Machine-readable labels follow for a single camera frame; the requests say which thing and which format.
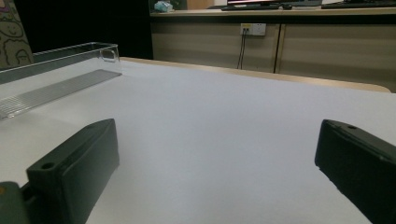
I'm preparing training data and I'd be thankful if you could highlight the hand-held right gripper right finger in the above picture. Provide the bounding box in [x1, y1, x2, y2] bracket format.
[314, 119, 396, 224]

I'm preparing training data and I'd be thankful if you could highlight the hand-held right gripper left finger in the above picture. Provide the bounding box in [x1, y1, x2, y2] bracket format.
[26, 118, 120, 224]

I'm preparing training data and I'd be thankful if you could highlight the clear plastic tray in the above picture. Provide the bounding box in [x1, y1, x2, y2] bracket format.
[0, 41, 123, 121]

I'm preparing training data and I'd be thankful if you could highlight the patterned phone case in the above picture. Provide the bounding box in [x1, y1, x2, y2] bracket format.
[0, 0, 35, 70]

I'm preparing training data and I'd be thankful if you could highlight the beige cabinet counter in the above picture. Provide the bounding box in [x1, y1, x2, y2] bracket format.
[148, 6, 396, 93]

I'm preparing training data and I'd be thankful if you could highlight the black keyboard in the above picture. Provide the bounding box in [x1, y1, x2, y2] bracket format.
[220, 3, 283, 12]
[320, 0, 396, 9]

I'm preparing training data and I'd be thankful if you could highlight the teal packet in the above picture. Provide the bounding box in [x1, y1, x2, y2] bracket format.
[153, 0, 174, 14]

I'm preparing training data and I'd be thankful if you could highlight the computer monitor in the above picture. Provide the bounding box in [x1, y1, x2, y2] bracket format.
[226, 0, 323, 7]

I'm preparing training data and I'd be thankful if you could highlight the black power cable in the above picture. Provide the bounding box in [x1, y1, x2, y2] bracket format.
[236, 30, 244, 70]
[240, 30, 248, 70]

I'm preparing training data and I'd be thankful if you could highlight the white wall socket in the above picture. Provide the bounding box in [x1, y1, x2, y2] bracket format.
[239, 22, 267, 37]

